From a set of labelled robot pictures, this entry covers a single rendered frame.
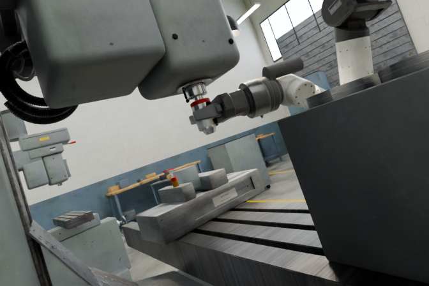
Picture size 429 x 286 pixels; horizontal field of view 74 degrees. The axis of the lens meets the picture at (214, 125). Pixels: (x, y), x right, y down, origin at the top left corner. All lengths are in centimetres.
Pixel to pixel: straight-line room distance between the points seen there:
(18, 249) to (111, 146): 699
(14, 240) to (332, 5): 85
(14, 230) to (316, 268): 33
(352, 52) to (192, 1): 48
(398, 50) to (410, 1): 107
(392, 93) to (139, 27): 39
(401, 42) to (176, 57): 789
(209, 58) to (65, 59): 26
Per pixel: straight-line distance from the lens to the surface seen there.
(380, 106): 29
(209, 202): 78
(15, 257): 32
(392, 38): 838
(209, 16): 64
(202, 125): 63
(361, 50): 91
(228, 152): 506
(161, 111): 788
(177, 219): 73
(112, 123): 742
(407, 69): 30
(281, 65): 70
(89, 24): 50
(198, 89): 64
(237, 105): 63
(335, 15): 90
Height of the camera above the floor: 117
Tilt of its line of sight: 3 degrees up
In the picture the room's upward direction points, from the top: 19 degrees counter-clockwise
